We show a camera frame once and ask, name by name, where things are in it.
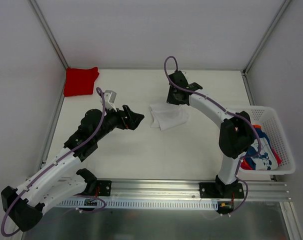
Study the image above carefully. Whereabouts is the white t-shirt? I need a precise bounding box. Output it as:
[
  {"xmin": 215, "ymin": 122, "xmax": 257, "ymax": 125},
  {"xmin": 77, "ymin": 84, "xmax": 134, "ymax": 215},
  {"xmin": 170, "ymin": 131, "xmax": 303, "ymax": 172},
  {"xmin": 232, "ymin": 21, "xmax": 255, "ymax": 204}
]
[{"xmin": 150, "ymin": 103, "xmax": 189, "ymax": 131}]

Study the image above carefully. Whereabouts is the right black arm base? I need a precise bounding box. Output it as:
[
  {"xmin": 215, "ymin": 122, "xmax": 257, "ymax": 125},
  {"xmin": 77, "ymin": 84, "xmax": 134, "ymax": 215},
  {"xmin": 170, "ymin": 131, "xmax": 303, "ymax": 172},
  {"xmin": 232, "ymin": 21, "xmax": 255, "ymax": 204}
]
[{"xmin": 199, "ymin": 181, "xmax": 245, "ymax": 199}]

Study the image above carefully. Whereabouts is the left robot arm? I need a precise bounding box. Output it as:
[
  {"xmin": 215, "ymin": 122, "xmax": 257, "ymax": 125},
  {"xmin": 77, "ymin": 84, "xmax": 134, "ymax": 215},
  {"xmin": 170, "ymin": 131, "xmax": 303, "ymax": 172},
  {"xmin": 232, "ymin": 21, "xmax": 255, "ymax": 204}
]
[{"xmin": 1, "ymin": 105, "xmax": 145, "ymax": 232}]

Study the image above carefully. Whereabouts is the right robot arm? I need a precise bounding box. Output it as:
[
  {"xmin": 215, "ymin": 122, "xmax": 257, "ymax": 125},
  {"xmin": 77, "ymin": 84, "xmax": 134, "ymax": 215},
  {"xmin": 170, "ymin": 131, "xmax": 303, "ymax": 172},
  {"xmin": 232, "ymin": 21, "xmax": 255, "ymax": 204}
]
[{"xmin": 165, "ymin": 70, "xmax": 257, "ymax": 198}]

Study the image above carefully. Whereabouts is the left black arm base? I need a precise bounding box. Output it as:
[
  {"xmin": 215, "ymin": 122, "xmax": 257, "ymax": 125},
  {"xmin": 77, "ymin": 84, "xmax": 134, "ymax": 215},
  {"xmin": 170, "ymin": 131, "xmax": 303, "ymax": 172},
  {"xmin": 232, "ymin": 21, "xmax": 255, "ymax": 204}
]
[{"xmin": 89, "ymin": 180, "xmax": 112, "ymax": 197}]

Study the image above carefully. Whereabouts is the red folded t-shirt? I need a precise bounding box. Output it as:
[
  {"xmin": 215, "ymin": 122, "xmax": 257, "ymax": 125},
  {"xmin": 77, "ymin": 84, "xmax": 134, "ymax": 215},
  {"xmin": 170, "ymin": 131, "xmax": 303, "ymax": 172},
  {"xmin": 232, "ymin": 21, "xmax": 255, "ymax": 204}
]
[{"xmin": 63, "ymin": 67, "xmax": 100, "ymax": 97}]

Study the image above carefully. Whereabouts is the white plastic laundry basket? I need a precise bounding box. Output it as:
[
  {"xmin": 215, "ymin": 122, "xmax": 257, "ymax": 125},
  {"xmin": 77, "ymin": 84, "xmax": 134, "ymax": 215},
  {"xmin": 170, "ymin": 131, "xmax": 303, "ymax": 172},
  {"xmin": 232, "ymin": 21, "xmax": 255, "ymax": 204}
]
[{"xmin": 226, "ymin": 105, "xmax": 296, "ymax": 175}]

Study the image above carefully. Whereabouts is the blue printed t-shirt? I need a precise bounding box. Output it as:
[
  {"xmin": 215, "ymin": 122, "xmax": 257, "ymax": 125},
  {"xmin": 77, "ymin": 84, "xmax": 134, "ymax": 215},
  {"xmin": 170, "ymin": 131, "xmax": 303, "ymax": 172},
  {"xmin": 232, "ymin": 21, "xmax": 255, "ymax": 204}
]
[{"xmin": 252, "ymin": 131, "xmax": 279, "ymax": 171}]

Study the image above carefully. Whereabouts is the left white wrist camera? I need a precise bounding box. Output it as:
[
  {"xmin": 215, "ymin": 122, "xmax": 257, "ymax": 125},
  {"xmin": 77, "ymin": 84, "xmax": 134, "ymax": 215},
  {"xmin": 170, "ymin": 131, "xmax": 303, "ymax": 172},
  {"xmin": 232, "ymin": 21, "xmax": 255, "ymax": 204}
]
[{"xmin": 100, "ymin": 90, "xmax": 117, "ymax": 111}]

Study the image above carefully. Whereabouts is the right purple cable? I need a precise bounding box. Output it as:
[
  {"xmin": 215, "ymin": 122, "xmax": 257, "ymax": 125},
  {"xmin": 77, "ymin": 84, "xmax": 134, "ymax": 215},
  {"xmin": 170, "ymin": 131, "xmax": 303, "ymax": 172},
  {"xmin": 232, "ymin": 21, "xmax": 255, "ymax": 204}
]
[{"xmin": 164, "ymin": 56, "xmax": 264, "ymax": 218}]

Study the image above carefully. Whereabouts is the white slotted cable duct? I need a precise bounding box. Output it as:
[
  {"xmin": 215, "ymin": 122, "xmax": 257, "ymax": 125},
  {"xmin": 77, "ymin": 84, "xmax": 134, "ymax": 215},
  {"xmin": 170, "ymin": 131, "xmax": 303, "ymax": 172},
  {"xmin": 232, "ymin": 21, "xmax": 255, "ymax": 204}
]
[{"xmin": 58, "ymin": 197, "xmax": 218, "ymax": 211}]

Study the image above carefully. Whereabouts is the aluminium mounting rail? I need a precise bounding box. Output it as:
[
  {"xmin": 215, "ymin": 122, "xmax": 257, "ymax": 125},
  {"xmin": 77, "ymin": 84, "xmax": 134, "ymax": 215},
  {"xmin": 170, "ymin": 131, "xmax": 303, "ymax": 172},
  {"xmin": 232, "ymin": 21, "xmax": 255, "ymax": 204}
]
[{"xmin": 109, "ymin": 179, "xmax": 292, "ymax": 202}]

